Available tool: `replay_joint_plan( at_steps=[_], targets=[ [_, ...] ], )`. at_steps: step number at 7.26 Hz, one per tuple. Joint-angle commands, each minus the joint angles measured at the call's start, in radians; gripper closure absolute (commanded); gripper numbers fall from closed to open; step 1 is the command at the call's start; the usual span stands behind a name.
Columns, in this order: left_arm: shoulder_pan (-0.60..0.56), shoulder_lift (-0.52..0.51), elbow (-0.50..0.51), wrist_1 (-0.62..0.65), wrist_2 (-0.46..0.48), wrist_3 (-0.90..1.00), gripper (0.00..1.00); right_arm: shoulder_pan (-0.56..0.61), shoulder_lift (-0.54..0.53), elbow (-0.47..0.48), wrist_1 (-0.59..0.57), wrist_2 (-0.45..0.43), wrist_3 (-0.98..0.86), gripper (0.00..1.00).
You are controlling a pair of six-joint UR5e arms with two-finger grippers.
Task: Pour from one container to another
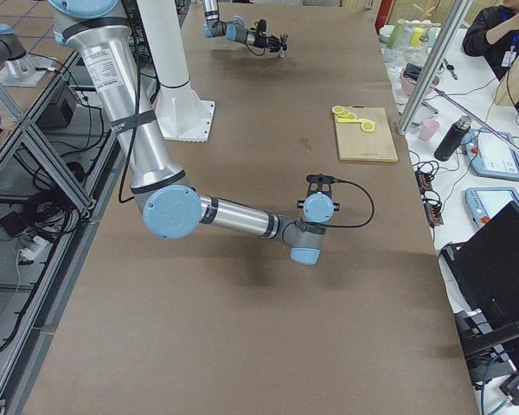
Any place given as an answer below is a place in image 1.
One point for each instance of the steel double jigger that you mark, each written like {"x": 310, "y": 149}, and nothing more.
{"x": 283, "y": 45}

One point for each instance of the black laptop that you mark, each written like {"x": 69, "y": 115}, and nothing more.
{"x": 486, "y": 267}

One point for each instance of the aluminium frame post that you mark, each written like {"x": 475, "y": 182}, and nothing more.
{"x": 435, "y": 58}

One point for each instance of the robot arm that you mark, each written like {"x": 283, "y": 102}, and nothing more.
{"x": 100, "y": 32}
{"x": 233, "y": 29}

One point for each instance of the yellow plastic knife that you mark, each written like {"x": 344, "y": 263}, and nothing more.
{"x": 353, "y": 120}

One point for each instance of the pink bowl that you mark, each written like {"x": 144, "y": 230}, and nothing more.
{"x": 409, "y": 77}

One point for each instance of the orange black power strip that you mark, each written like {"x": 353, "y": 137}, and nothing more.
{"x": 430, "y": 199}

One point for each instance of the seated person in black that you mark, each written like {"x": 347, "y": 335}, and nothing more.
{"x": 494, "y": 35}

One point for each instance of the blue teach pendant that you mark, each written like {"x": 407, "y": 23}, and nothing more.
{"x": 484, "y": 203}
{"x": 490, "y": 156}

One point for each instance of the wooden cutting board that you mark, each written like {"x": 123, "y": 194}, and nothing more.
{"x": 356, "y": 145}

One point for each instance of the green bottle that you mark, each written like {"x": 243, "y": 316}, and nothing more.
{"x": 396, "y": 33}

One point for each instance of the black water bottle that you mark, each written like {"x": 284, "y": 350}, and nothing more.
{"x": 452, "y": 139}

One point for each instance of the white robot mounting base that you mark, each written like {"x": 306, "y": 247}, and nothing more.
{"x": 181, "y": 114}

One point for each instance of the lemon slice near board handle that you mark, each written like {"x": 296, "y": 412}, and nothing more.
{"x": 338, "y": 110}

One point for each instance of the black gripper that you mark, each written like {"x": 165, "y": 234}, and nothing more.
{"x": 266, "y": 41}

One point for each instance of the pink cup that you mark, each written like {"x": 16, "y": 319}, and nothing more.
{"x": 428, "y": 129}

